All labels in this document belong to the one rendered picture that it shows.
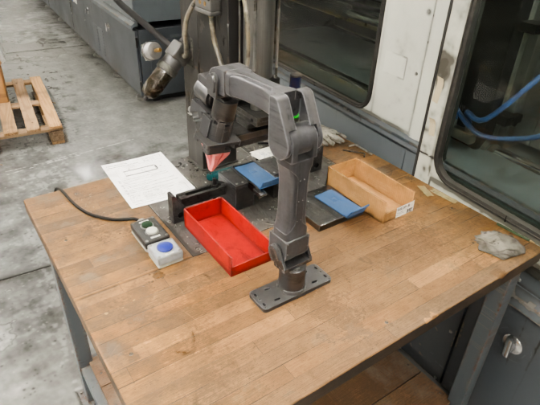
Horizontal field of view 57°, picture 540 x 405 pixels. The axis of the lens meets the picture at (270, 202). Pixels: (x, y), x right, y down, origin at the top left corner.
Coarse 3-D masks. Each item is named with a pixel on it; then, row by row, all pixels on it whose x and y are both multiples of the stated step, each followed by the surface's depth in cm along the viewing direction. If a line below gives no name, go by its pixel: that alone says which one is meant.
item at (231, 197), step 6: (222, 180) 146; (228, 186) 144; (246, 186) 142; (270, 186) 151; (276, 186) 150; (228, 192) 145; (234, 192) 142; (240, 192) 142; (246, 192) 143; (252, 192) 145; (270, 192) 152; (276, 192) 151; (228, 198) 146; (234, 198) 143; (240, 198) 143; (246, 198) 145; (252, 198) 146; (234, 204) 144; (240, 204) 144; (246, 204) 146; (252, 204) 147
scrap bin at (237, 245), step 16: (192, 208) 135; (208, 208) 139; (224, 208) 140; (192, 224) 132; (208, 224) 138; (224, 224) 138; (240, 224) 134; (208, 240) 126; (224, 240) 132; (240, 240) 132; (256, 240) 129; (224, 256) 120; (240, 256) 126; (256, 256) 123; (240, 272) 122
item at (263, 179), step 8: (240, 168) 148; (248, 168) 148; (256, 168) 148; (248, 176) 144; (256, 176) 144; (264, 176) 145; (272, 176) 145; (256, 184) 141; (264, 184) 138; (272, 184) 141
